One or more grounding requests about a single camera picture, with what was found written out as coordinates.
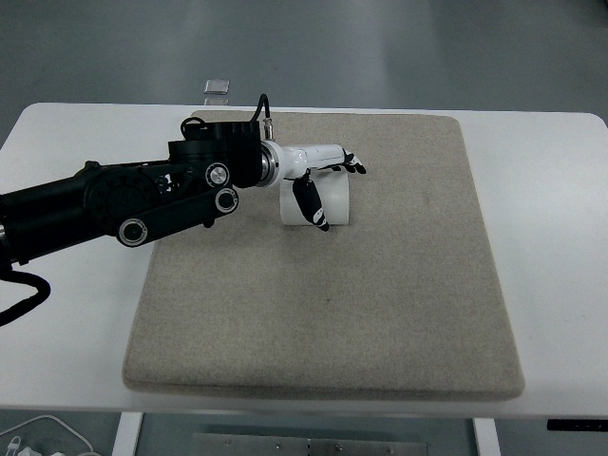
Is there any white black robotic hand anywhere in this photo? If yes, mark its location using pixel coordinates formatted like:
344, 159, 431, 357
259, 142, 367, 232

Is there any white ribbed cup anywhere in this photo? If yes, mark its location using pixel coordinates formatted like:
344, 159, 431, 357
279, 170, 350, 226

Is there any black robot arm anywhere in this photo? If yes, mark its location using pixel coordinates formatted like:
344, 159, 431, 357
1, 95, 367, 325

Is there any beige felt mat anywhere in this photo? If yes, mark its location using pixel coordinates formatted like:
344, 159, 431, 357
123, 112, 524, 401

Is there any silver floor socket plate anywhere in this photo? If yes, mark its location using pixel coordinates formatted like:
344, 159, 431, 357
203, 79, 230, 106

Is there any black table control panel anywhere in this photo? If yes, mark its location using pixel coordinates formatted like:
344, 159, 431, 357
546, 419, 608, 432

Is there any metal base plate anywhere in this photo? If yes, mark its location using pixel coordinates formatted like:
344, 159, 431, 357
189, 433, 428, 456

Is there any white table leg frame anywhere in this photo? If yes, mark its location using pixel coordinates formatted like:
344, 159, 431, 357
110, 412, 143, 456

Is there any white cable on floor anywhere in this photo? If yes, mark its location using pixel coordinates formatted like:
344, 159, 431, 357
0, 414, 96, 456

